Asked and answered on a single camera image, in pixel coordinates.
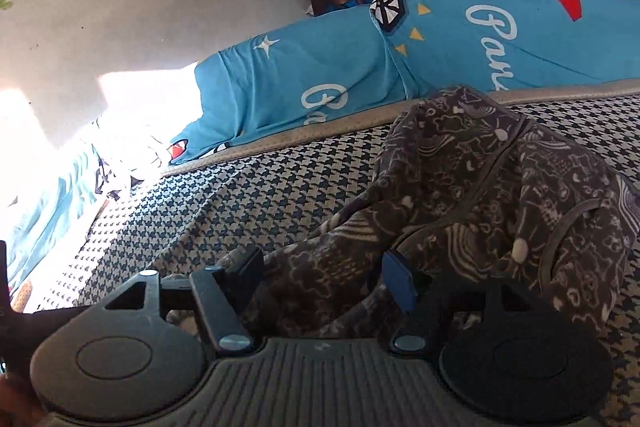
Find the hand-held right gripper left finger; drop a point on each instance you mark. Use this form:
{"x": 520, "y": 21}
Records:
{"x": 247, "y": 274}

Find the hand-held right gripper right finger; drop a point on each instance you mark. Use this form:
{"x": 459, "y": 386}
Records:
{"x": 397, "y": 279}

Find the grey patterned fleece jacket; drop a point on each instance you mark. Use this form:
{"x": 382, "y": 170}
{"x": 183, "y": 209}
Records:
{"x": 450, "y": 187}

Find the houndstooth sofa seat cover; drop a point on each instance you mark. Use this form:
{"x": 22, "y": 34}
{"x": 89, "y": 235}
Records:
{"x": 225, "y": 197}

